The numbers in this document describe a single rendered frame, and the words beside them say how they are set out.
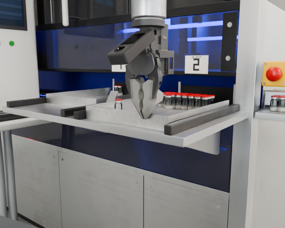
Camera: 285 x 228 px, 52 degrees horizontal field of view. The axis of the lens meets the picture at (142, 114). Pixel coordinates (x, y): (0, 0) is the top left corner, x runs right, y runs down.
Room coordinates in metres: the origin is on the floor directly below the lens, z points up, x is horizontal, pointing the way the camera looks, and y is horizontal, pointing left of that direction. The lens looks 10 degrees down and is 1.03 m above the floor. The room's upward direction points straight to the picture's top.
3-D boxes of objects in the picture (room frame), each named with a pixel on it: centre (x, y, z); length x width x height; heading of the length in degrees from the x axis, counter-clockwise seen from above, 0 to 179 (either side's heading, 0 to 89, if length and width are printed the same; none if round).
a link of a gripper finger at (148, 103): (0.65, -0.03, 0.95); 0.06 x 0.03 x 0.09; 143
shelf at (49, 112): (0.97, 0.05, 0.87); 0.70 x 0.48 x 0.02; 53
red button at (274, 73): (0.83, -0.37, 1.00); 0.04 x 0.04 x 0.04; 53
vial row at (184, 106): (0.92, -0.12, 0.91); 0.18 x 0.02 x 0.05; 52
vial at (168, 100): (0.92, -0.08, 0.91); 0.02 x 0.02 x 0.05
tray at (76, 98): (1.13, 0.15, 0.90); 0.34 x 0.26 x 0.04; 143
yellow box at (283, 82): (0.87, -0.40, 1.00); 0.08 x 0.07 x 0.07; 143
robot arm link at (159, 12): (0.66, -0.01, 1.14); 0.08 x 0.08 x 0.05
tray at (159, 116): (0.83, -0.06, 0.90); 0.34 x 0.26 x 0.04; 142
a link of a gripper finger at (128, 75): (0.66, 0.01, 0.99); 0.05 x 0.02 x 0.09; 53
